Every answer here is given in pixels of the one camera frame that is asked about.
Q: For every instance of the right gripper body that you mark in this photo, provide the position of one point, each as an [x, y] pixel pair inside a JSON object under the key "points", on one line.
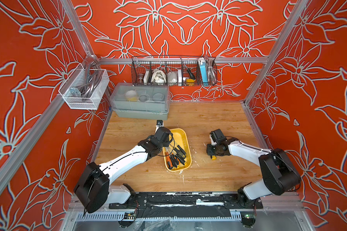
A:
{"points": [[213, 149]]}

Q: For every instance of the screwdriver in wall basket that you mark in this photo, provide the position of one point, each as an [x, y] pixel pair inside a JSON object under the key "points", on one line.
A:
{"points": [[191, 75]]}

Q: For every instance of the grey lidded storage box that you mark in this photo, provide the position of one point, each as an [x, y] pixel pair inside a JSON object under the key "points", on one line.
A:
{"points": [[141, 101]]}

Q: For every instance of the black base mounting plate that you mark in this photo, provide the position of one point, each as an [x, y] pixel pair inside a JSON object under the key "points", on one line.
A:
{"points": [[228, 200]]}

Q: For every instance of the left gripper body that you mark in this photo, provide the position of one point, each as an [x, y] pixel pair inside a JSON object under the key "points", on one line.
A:
{"points": [[166, 145]]}

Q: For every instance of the black wire wall basket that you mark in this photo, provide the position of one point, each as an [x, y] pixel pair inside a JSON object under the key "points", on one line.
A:
{"points": [[176, 74]]}

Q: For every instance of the white cloth in basket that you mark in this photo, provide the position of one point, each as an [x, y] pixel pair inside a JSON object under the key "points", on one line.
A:
{"points": [[158, 77]]}

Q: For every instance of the clear plastic wall bin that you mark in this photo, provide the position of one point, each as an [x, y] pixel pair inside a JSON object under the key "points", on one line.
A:
{"points": [[85, 88]]}

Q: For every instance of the orange black screwdriver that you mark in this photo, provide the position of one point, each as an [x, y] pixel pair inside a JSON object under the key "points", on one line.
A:
{"points": [[169, 163]]}

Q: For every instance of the long black yellow screwdriver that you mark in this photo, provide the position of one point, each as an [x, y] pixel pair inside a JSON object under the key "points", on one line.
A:
{"points": [[181, 159]]}

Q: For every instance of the yellow plastic tray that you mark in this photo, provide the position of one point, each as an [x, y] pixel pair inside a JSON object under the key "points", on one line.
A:
{"points": [[179, 138]]}

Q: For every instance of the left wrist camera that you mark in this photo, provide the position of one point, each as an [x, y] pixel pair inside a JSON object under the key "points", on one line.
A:
{"points": [[159, 123]]}

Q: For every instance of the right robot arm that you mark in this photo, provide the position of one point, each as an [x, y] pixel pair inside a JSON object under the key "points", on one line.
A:
{"points": [[278, 173]]}

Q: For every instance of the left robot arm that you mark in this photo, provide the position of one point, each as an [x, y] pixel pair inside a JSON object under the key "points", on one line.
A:
{"points": [[94, 187]]}

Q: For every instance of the light blue box in basket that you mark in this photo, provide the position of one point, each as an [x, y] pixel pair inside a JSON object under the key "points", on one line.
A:
{"points": [[203, 70]]}

